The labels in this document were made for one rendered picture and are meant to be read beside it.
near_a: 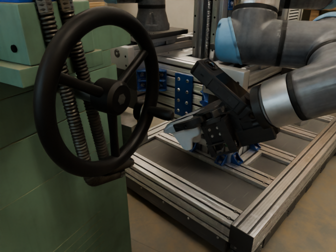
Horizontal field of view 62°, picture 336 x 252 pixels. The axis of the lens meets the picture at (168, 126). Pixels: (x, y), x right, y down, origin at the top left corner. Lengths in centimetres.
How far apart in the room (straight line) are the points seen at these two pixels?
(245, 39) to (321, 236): 114
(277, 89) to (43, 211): 56
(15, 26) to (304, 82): 42
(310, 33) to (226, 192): 86
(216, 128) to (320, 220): 114
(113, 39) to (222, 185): 79
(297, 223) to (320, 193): 30
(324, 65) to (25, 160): 56
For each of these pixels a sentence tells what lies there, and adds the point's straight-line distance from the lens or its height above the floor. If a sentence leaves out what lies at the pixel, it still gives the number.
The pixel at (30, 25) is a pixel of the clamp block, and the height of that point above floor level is 93.
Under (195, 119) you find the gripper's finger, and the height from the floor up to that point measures 78.
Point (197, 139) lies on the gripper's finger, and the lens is 56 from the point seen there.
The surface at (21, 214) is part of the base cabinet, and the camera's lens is 69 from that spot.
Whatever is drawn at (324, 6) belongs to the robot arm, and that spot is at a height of 93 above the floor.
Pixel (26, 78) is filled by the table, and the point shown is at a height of 85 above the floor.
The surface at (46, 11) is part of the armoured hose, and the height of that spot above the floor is 95.
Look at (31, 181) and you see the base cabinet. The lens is 67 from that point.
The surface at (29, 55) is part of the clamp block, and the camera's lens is 49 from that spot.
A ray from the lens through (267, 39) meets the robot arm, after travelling 48.
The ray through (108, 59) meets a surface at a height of 82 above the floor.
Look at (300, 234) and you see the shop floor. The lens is 145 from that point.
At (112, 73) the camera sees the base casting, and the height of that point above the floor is 78.
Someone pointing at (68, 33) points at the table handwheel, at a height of 93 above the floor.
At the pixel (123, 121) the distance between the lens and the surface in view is 85.
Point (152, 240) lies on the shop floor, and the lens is 131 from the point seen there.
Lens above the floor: 98
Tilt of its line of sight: 26 degrees down
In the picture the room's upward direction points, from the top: straight up
